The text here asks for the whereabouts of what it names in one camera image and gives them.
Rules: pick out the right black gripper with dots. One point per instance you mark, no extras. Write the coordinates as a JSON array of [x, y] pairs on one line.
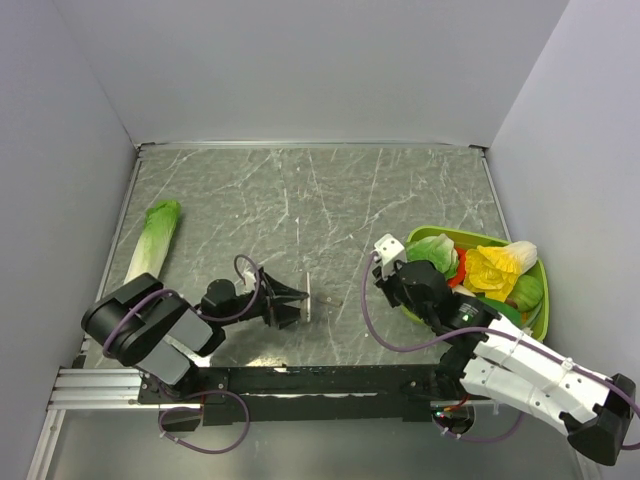
[[386, 284]]

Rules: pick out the long napa cabbage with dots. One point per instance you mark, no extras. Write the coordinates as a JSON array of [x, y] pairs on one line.
[[152, 247]]

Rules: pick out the white green bok choy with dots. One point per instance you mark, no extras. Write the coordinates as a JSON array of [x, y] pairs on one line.
[[508, 311]]

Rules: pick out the black base frame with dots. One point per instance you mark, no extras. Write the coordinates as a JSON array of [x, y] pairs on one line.
[[309, 393]]

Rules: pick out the beige remote control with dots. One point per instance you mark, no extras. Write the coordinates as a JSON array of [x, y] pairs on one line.
[[306, 304]]

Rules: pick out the red toy pepper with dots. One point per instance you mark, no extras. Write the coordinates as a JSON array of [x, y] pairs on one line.
[[458, 277]]

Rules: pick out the green plastic basket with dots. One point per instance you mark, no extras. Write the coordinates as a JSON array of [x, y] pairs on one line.
[[535, 319]]

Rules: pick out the round green toy vegetable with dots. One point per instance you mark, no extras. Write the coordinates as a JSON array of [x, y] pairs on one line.
[[526, 294]]

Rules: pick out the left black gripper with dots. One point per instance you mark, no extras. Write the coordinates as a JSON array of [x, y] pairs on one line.
[[275, 289]]

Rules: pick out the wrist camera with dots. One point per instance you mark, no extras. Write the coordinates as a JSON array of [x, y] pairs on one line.
[[249, 279], [389, 251]]

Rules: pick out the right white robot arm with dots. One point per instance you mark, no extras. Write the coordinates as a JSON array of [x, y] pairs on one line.
[[493, 358]]

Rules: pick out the yellow toy cabbage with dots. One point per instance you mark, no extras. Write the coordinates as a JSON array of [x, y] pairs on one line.
[[493, 271]]

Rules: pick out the green toy lettuce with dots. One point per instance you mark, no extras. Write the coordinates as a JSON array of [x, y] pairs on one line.
[[439, 250]]

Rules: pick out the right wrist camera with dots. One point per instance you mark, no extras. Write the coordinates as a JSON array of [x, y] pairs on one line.
[[389, 251]]

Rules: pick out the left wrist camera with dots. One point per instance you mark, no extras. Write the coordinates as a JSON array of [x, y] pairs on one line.
[[249, 279]]

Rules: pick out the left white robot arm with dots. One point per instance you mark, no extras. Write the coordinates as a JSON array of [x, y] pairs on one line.
[[139, 323]]

